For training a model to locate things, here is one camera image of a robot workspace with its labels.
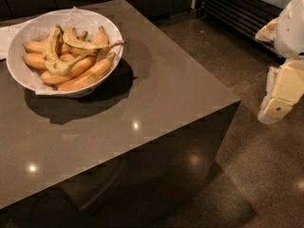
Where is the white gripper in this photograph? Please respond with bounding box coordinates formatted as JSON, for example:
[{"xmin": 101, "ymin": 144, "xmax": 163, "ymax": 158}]
[{"xmin": 255, "ymin": 0, "xmax": 304, "ymax": 124}]

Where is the dark spotted top banana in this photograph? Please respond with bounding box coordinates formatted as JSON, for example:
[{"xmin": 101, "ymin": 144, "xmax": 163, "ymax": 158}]
[{"xmin": 63, "ymin": 28, "xmax": 125, "ymax": 56}]

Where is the back right yellow banana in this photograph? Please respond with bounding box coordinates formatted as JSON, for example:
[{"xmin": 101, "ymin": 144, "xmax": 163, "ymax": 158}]
[{"xmin": 93, "ymin": 26, "xmax": 109, "ymax": 45}]

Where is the front long yellow banana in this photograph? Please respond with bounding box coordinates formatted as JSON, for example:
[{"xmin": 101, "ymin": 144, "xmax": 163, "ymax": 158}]
[{"xmin": 58, "ymin": 52, "xmax": 116, "ymax": 92}]

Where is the curved spotted yellow banana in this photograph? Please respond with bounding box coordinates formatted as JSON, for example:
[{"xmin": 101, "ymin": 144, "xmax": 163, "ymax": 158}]
[{"xmin": 43, "ymin": 26, "xmax": 86, "ymax": 76}]

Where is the left lower yellow banana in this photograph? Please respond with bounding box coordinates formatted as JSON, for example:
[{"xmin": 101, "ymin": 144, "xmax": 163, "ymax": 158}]
[{"xmin": 22, "ymin": 53, "xmax": 46, "ymax": 70}]

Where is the left upper yellow banana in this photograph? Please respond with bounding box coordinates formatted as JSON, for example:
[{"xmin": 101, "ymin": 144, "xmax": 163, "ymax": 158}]
[{"xmin": 22, "ymin": 41, "xmax": 44, "ymax": 54}]

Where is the white napkin on table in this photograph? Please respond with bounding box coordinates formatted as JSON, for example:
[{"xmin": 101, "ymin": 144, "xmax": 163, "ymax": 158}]
[{"xmin": 0, "ymin": 22, "xmax": 28, "ymax": 60}]

